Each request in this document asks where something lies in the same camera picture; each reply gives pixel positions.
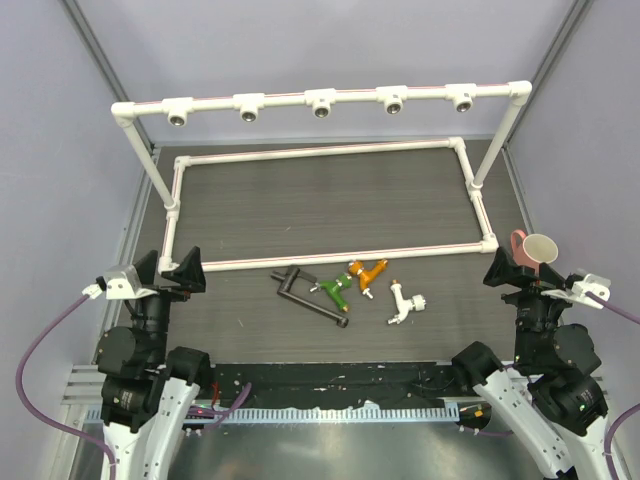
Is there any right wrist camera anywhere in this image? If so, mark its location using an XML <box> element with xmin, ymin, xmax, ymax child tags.
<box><xmin>541</xmin><ymin>269</ymin><xmax>611</xmax><ymax>309</ymax></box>

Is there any orange faucet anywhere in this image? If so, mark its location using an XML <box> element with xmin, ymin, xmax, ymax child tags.
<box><xmin>348</xmin><ymin>259</ymin><xmax>388</xmax><ymax>299</ymax></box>

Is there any dark metal long faucet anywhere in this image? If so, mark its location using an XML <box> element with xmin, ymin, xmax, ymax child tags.
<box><xmin>270</xmin><ymin>265</ymin><xmax>350</xmax><ymax>329</ymax></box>

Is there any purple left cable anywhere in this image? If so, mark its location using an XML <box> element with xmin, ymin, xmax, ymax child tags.
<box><xmin>14</xmin><ymin>293</ymin><xmax>120</xmax><ymax>480</ymax></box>

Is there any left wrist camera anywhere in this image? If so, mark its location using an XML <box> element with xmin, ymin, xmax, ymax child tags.
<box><xmin>82</xmin><ymin>265</ymin><xmax>158</xmax><ymax>300</ymax></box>

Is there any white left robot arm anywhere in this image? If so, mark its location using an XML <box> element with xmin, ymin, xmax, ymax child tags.
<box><xmin>96</xmin><ymin>246</ymin><xmax>213</xmax><ymax>479</ymax></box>

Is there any white faucet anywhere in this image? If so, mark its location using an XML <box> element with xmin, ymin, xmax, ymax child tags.
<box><xmin>387</xmin><ymin>279</ymin><xmax>427</xmax><ymax>325</ymax></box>

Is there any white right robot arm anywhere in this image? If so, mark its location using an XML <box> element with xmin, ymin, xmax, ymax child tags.
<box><xmin>451</xmin><ymin>248</ymin><xmax>626</xmax><ymax>479</ymax></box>

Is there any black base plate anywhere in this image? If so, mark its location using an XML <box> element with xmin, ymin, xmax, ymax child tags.
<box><xmin>205</xmin><ymin>362</ymin><xmax>475</xmax><ymax>410</ymax></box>

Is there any grey slotted cable duct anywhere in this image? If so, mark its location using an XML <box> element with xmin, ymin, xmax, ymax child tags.
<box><xmin>85</xmin><ymin>405</ymin><xmax>460</xmax><ymax>424</ymax></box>

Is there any green faucet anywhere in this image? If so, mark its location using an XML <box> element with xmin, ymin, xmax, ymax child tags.
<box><xmin>309</xmin><ymin>272</ymin><xmax>352</xmax><ymax>313</ymax></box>

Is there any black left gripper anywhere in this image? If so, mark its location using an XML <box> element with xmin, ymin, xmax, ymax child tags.
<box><xmin>133</xmin><ymin>245</ymin><xmax>205</xmax><ymax>362</ymax></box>

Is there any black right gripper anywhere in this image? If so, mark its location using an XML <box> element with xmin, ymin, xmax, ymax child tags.
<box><xmin>482</xmin><ymin>245</ymin><xmax>579</xmax><ymax>366</ymax></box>

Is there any white PVC pipe frame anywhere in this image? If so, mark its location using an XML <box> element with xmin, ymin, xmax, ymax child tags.
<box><xmin>110</xmin><ymin>80</ymin><xmax>533</xmax><ymax>274</ymax></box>

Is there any purple cable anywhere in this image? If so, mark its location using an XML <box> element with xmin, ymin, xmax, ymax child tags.
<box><xmin>584</xmin><ymin>292</ymin><xmax>640</xmax><ymax>480</ymax></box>
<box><xmin>14</xmin><ymin>293</ymin><xmax>120</xmax><ymax>480</ymax></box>

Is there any pink mug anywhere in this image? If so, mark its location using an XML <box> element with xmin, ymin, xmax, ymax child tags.
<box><xmin>510</xmin><ymin>229</ymin><xmax>559</xmax><ymax>272</ymax></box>

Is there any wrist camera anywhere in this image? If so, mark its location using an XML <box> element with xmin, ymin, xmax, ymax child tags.
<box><xmin>541</xmin><ymin>269</ymin><xmax>611</xmax><ymax>309</ymax></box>
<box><xmin>82</xmin><ymin>265</ymin><xmax>158</xmax><ymax>300</ymax></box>

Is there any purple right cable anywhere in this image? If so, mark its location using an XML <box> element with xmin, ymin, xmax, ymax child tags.
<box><xmin>584</xmin><ymin>292</ymin><xmax>640</xmax><ymax>480</ymax></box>

